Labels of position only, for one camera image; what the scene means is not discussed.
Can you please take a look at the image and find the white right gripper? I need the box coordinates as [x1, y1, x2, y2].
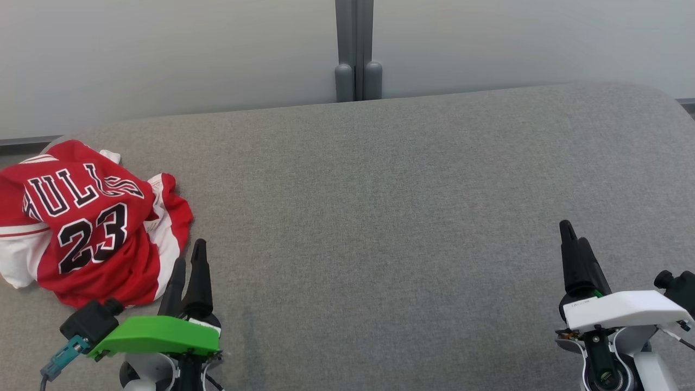
[559, 220, 694, 335]

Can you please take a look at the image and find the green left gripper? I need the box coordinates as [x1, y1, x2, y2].
[87, 238, 221, 362]

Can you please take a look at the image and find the red Bulls 23 jersey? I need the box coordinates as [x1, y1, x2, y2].
[0, 140, 163, 309]

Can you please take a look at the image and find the black left cable, teal plug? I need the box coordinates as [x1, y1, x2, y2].
[40, 335, 91, 391]

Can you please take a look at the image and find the grey double partition post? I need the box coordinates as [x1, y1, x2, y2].
[334, 0, 383, 103]

